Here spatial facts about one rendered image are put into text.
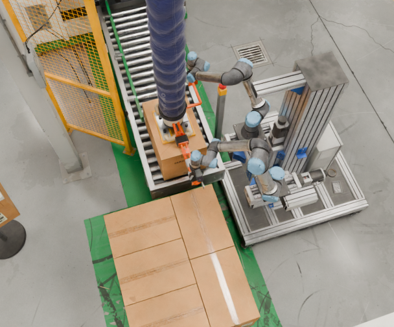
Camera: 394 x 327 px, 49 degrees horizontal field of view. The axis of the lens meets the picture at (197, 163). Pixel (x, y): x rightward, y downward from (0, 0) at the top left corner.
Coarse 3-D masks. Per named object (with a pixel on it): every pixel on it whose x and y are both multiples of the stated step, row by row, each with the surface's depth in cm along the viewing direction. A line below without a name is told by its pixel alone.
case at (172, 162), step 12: (144, 108) 381; (192, 120) 376; (156, 132) 370; (156, 144) 365; (168, 144) 365; (192, 144) 365; (204, 144) 365; (156, 156) 399; (168, 156) 360; (180, 156) 363; (168, 168) 375; (180, 168) 383; (204, 168) 399
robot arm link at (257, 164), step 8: (256, 152) 283; (264, 152) 283; (248, 160) 284; (256, 160) 280; (264, 160) 282; (248, 168) 284; (256, 168) 281; (264, 168) 282; (264, 176) 294; (264, 184) 302; (272, 184) 305; (280, 184) 318; (264, 192) 311; (272, 192) 309; (272, 200) 316
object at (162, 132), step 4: (152, 112) 376; (156, 116) 374; (160, 116) 371; (156, 120) 373; (156, 124) 371; (164, 128) 369; (168, 128) 369; (160, 132) 367; (164, 132) 366; (168, 132) 367; (160, 136) 366; (164, 140) 364
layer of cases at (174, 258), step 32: (192, 192) 390; (128, 224) 376; (160, 224) 376; (192, 224) 376; (224, 224) 376; (128, 256) 363; (160, 256) 363; (192, 256) 363; (224, 256) 364; (128, 288) 351; (160, 288) 352; (192, 288) 352; (224, 288) 352; (128, 320) 340; (160, 320) 341; (192, 320) 341; (224, 320) 341; (256, 320) 356
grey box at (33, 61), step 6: (24, 42) 308; (30, 42) 310; (30, 48) 305; (30, 54) 303; (36, 54) 318; (30, 60) 300; (36, 60) 310; (30, 66) 303; (36, 66) 306; (42, 66) 331; (36, 72) 310; (42, 72) 323; (36, 78) 315; (42, 78) 318; (42, 84) 322
